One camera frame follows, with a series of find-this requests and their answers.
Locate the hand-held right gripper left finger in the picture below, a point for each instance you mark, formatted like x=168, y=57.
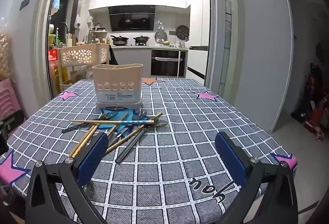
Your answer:
x=92, y=159

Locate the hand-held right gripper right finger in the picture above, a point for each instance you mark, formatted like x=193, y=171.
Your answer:
x=230, y=159

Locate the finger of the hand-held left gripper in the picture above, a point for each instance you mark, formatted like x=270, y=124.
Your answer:
x=10, y=123

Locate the blue patterned wooden chopstick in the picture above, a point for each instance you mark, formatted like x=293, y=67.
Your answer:
x=136, y=122

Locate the beige plastic utensil holder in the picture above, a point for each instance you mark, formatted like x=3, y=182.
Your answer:
x=117, y=85

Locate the pink plastic stool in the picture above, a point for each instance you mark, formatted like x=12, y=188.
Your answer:
x=9, y=100

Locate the grey checked tablecloth with stars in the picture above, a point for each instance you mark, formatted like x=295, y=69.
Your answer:
x=180, y=136

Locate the clear bag of pale nuts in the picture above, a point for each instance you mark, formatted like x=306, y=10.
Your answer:
x=4, y=57

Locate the yellow oil bottle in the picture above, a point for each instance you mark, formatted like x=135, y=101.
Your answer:
x=60, y=77

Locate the red plastic basket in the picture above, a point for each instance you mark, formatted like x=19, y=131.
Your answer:
x=52, y=55

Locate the green plastic basket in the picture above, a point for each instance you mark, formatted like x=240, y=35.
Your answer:
x=51, y=39

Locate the beige flower-cutout storage cart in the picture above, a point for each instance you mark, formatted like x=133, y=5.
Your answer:
x=77, y=55

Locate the dark red clutter pile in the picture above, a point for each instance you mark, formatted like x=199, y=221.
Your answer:
x=313, y=100

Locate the knife block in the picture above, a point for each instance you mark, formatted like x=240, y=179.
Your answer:
x=69, y=39

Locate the black hanging cloth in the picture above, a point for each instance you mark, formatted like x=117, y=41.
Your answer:
x=113, y=57

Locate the grey base cabinet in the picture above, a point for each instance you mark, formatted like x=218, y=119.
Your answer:
x=131, y=62

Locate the dark kitchen faucet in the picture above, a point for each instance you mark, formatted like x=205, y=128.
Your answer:
x=64, y=26

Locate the black built-in oven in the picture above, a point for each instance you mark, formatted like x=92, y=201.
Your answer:
x=167, y=64

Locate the white hanging plastic bag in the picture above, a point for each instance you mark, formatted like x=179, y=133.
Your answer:
x=77, y=21

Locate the black wok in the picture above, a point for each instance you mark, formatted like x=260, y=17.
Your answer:
x=119, y=39

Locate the white rack with bottles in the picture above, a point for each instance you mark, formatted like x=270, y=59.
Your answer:
x=97, y=36

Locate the dark cooking pot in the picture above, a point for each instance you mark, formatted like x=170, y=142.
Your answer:
x=141, y=39

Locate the round dark hanging pan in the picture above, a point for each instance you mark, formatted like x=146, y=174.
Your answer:
x=182, y=32

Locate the white refrigerator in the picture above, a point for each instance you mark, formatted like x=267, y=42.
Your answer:
x=198, y=21

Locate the black range hood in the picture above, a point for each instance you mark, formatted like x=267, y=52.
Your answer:
x=132, y=18

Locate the grey sliding door frame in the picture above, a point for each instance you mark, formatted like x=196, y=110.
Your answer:
x=43, y=46

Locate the dark wall switch panel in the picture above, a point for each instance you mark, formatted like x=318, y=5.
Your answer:
x=25, y=2

